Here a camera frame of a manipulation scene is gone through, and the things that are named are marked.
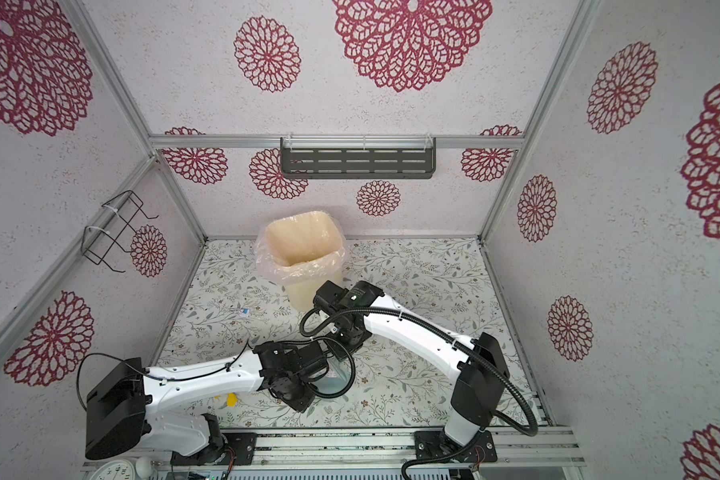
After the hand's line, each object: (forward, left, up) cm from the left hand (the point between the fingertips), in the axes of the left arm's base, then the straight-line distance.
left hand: (303, 407), depth 77 cm
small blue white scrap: (+31, +23, -3) cm, 39 cm away
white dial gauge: (-13, +41, +1) cm, 43 cm away
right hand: (+11, -9, +12) cm, 18 cm away
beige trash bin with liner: (+48, +4, +7) cm, 49 cm away
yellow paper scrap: (+3, +21, -4) cm, 21 cm away
